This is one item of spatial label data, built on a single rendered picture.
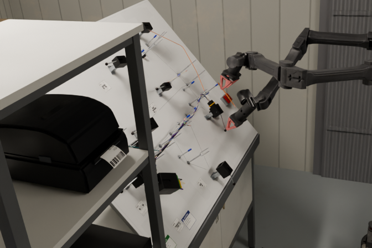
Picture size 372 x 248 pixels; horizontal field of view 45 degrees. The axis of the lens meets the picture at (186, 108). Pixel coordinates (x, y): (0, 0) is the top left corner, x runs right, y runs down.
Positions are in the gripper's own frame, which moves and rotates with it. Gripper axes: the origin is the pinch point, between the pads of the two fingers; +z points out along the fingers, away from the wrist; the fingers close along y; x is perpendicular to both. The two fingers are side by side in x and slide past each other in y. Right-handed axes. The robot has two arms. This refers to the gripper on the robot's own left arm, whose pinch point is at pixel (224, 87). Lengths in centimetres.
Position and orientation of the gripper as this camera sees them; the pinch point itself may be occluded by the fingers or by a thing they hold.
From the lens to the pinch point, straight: 232.7
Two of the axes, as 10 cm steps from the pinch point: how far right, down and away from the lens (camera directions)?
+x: 7.5, 5.8, -3.2
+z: -4.0, 7.8, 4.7
